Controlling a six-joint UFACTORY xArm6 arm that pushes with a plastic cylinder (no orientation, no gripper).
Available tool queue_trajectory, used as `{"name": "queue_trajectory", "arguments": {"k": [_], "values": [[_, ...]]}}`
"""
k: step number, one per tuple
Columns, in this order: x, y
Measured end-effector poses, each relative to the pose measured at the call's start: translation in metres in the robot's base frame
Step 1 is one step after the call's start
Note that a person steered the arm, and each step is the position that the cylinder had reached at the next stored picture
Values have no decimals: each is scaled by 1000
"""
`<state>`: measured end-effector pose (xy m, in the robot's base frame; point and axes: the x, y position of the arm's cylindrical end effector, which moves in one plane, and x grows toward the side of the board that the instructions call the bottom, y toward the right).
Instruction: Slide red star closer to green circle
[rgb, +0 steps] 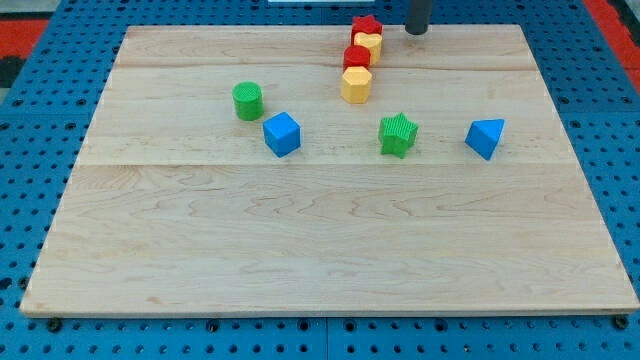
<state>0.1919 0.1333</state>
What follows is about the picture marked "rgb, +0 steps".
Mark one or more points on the green star block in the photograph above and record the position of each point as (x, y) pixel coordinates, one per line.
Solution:
(397, 134)

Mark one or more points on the red star block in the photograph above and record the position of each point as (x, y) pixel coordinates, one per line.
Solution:
(365, 24)

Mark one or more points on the blue cube block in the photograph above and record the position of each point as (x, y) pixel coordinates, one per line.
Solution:
(282, 134)

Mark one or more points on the yellow hexagon block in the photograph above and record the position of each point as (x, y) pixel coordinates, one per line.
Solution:
(356, 84)

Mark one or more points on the green cylinder block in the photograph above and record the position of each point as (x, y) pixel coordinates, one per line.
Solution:
(248, 101)

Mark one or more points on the light wooden board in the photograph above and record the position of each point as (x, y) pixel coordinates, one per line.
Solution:
(176, 208)

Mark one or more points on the yellow heart block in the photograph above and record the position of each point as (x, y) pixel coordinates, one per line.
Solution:
(373, 42)

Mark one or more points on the blue triangular prism block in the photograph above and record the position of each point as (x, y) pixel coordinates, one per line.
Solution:
(484, 136)

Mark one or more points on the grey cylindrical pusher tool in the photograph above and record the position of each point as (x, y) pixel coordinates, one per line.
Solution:
(418, 16)

